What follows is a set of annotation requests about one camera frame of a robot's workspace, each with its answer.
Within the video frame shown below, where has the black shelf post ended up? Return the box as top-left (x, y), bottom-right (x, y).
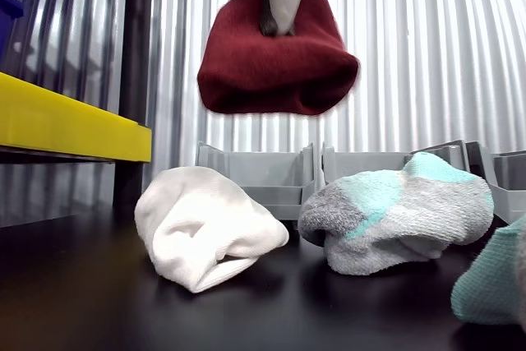
top-left (111, 0), bottom-right (156, 209)

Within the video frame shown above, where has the grey plastic storage bin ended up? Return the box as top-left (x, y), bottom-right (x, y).
top-left (466, 140), bottom-right (526, 224)
top-left (195, 141), bottom-right (317, 231)
top-left (321, 139), bottom-right (472, 187)

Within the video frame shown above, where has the blue plastic bin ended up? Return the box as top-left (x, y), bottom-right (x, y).
top-left (0, 0), bottom-right (25, 60)

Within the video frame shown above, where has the grey and teal sock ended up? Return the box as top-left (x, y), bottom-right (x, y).
top-left (450, 213), bottom-right (526, 327)
top-left (297, 151), bottom-right (494, 277)

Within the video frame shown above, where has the white sock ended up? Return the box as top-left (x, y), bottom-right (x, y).
top-left (134, 165), bottom-right (290, 294)

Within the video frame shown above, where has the dark red sock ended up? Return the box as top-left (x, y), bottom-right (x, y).
top-left (196, 0), bottom-right (361, 117)

